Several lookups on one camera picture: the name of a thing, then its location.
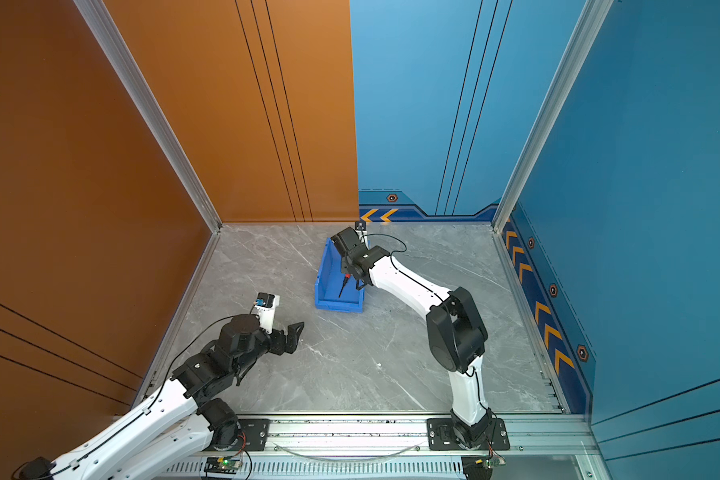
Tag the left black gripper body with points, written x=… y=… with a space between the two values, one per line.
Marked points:
x=276 y=341

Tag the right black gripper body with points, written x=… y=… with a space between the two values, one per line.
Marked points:
x=346 y=268

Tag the red black screwdriver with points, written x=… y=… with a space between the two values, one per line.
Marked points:
x=345 y=281

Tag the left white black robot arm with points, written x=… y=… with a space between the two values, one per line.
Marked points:
x=182 y=417

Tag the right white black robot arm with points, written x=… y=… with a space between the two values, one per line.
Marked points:
x=455 y=330

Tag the blue plastic bin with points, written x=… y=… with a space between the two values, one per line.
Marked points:
x=328 y=282

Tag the left green circuit board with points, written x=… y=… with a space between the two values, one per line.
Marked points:
x=222 y=465

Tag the green circuit board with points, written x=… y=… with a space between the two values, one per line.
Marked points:
x=222 y=465
x=481 y=467

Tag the right green circuit board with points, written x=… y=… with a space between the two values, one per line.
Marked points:
x=481 y=467

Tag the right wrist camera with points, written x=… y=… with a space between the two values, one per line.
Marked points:
x=360 y=228

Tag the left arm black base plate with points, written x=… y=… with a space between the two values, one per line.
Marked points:
x=249 y=434

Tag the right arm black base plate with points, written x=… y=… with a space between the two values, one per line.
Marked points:
x=447 y=434

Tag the aluminium front rail frame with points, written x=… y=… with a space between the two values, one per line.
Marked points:
x=395 y=446

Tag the right aluminium corner post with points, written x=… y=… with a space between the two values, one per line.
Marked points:
x=586 y=30

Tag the aluminium corner post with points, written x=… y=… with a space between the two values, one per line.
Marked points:
x=106 y=33
x=586 y=30

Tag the left aluminium corner post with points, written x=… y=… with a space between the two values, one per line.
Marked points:
x=106 y=33

